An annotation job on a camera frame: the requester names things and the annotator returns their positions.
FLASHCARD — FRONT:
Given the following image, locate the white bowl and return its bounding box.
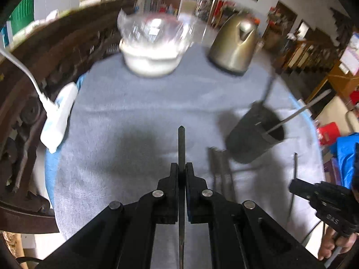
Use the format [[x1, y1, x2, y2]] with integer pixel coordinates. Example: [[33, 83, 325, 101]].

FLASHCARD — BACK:
[[119, 39, 184, 78]]

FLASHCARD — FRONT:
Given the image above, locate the dark wooden side table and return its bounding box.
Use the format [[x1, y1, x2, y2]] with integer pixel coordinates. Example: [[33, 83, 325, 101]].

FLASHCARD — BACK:
[[211, 0, 252, 28]]

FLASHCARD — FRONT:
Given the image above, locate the wall calendar poster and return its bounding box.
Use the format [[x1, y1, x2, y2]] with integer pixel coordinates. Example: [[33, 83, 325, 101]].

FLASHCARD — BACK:
[[339, 32, 359, 76]]

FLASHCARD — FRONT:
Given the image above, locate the red plastic stool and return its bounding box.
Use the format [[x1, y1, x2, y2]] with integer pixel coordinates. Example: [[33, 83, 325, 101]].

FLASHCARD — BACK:
[[316, 122, 340, 146]]

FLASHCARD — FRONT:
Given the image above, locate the dark carved wooden sideboard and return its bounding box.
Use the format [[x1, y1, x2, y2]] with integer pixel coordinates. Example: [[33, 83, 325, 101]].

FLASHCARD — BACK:
[[1, 0, 136, 234]]

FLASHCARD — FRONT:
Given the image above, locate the dark grey utensil cup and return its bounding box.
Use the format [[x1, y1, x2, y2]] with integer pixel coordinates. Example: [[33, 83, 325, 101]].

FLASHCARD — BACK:
[[225, 102, 285, 164]]

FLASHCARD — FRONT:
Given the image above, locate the green thermos jug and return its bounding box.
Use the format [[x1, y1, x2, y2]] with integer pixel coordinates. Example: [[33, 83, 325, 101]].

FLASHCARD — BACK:
[[9, 0, 34, 34]]

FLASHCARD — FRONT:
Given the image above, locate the person's right hand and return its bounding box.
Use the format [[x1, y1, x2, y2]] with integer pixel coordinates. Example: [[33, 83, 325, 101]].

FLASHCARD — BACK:
[[318, 227, 358, 260]]

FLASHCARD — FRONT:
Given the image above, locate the clear plastic bag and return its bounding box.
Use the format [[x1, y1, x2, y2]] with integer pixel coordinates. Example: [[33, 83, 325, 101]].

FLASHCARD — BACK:
[[117, 10, 194, 60]]

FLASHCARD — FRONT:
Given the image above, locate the dark chopstick one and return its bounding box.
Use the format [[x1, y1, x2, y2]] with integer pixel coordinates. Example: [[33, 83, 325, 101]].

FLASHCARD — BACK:
[[260, 75, 276, 104]]

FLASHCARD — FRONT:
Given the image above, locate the blue round table cover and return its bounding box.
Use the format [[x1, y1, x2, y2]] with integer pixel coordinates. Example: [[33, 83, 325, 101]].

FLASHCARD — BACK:
[[44, 74, 86, 207]]

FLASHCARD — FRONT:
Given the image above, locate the white power strip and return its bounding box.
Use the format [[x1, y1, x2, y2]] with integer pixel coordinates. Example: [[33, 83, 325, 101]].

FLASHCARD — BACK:
[[39, 82, 79, 154]]

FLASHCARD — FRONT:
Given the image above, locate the gold electric kettle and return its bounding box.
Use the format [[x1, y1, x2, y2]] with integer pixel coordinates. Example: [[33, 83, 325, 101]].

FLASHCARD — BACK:
[[208, 13, 258, 76]]

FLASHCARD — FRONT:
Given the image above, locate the dark chopstick four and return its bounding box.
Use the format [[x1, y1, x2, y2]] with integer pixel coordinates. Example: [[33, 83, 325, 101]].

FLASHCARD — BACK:
[[208, 147, 221, 193]]

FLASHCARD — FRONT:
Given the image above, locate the dark chopstick two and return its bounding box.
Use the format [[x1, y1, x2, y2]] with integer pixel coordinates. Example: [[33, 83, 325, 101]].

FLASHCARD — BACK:
[[178, 126, 186, 269]]

